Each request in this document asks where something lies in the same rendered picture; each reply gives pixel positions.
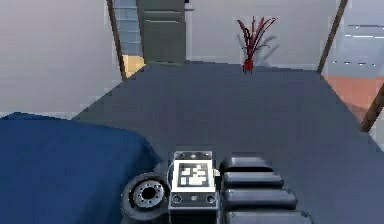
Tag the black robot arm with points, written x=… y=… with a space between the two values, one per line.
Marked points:
x=253 y=196

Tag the blue bed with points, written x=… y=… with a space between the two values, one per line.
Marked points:
x=66 y=170

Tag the grey-green room door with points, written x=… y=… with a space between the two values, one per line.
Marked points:
x=164 y=33

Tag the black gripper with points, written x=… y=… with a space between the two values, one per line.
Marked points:
x=146 y=195

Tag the red house plant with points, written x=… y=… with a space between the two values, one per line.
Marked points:
x=252 y=40

